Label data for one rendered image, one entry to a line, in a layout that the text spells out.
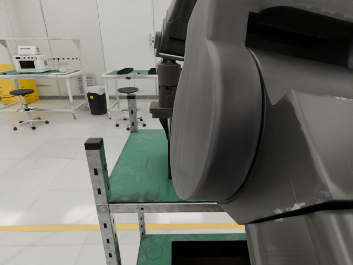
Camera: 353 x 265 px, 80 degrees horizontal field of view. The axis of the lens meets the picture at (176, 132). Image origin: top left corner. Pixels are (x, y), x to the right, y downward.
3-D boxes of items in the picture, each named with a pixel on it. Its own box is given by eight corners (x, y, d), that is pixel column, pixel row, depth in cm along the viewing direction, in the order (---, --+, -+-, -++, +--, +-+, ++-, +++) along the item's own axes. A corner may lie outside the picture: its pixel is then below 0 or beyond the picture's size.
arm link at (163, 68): (158, 61, 48) (183, 61, 49) (156, 58, 55) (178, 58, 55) (159, 90, 51) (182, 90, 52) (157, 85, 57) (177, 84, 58)
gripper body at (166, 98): (151, 108, 60) (150, 81, 57) (187, 108, 60) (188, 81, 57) (149, 115, 54) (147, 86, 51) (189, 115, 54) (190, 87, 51)
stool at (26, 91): (9, 125, 358) (-2, 90, 335) (42, 119, 391) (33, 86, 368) (17, 133, 325) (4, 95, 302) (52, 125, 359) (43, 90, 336)
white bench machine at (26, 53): (27, 71, 404) (20, 45, 386) (51, 71, 409) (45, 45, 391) (16, 73, 371) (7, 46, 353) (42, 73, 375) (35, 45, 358)
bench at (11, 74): (21, 108, 453) (10, 70, 422) (91, 108, 455) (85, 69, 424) (-7, 120, 384) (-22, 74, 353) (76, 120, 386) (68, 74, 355)
